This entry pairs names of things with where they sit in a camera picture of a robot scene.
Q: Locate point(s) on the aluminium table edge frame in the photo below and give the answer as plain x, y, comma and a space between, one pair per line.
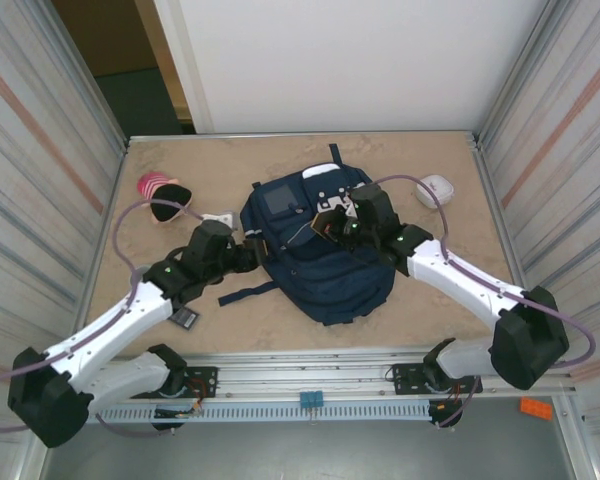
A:
300, 136

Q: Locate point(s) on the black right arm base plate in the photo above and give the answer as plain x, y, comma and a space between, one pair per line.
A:
405, 375

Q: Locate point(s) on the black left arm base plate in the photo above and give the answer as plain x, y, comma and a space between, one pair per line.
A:
205, 375

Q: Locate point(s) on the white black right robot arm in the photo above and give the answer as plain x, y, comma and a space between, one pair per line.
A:
455, 270

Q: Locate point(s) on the white door frame post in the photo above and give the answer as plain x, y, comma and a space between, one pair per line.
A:
180, 50

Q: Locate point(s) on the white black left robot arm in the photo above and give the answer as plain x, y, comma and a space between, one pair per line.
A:
120, 320

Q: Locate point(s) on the white round case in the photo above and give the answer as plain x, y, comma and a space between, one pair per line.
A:
437, 187

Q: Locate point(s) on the brown wooden door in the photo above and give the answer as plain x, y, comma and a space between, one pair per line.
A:
105, 35

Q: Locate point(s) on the blue rail clip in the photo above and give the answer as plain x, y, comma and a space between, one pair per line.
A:
311, 399

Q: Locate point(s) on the aluminium front rail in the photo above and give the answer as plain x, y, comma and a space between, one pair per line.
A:
330, 372

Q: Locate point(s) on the plush doll with pink hat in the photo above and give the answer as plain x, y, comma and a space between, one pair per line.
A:
167, 197

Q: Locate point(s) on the navy blue backpack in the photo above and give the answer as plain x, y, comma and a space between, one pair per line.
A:
330, 285

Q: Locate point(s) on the orange toy brick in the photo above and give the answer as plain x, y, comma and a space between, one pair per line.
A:
536, 407

